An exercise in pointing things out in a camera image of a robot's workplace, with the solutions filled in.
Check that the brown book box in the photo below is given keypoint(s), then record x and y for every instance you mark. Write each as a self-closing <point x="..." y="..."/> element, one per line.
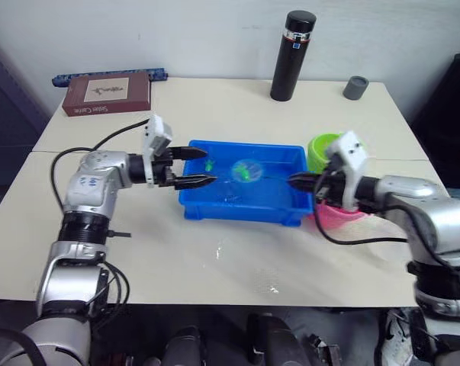
<point x="107" y="95"/>

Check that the black thermos bottle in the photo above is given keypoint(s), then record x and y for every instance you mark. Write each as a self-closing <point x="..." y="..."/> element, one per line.
<point x="288" y="61"/>

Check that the pink plastic bucket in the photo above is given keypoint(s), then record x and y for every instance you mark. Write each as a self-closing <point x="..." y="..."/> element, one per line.
<point x="334" y="220"/>

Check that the dark rounded shape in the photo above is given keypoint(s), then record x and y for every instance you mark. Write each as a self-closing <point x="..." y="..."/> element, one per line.
<point x="185" y="347"/>

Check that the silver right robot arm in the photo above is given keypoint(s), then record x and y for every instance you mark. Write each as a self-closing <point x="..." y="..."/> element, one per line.
<point x="424" y="206"/>

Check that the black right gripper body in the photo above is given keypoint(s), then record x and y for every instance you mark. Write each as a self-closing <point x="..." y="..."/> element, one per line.
<point x="330" y="188"/>

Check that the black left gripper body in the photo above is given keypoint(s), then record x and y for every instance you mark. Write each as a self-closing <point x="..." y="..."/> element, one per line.
<point x="164" y="167"/>

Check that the blue plastic tub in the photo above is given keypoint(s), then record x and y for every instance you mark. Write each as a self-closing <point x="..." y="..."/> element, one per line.
<point x="252" y="207"/>

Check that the green toy fish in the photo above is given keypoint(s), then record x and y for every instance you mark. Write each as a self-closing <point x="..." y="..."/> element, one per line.
<point x="245" y="172"/>
<point x="209" y="165"/>

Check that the green plastic bucket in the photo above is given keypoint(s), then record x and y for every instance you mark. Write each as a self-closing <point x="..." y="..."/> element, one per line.
<point x="316" y="154"/>

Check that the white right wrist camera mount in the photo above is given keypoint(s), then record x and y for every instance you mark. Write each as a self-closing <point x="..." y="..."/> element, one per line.
<point x="351" y="152"/>

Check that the white shoe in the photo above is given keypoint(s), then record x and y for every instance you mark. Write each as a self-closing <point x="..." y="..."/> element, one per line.
<point x="395" y="335"/>

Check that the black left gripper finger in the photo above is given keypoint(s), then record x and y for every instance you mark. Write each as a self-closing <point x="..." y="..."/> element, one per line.
<point x="195" y="182"/>
<point x="191" y="153"/>

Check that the grey cup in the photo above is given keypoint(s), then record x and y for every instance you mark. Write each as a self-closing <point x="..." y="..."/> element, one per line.
<point x="354" y="89"/>

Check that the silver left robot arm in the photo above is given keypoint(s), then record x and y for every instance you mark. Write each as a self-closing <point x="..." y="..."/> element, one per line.
<point x="94" y="173"/>

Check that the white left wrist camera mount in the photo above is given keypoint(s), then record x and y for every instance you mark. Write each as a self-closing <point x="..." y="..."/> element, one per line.
<point x="159" y="131"/>

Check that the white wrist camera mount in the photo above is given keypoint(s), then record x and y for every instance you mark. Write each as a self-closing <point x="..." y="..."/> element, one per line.
<point x="159" y="131"/>
<point x="351" y="152"/>

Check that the small round fishing net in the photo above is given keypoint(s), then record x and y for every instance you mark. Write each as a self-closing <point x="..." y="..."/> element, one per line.
<point x="252" y="171"/>

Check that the blue patterned stick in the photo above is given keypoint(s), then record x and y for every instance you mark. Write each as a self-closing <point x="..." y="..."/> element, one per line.
<point x="100" y="75"/>

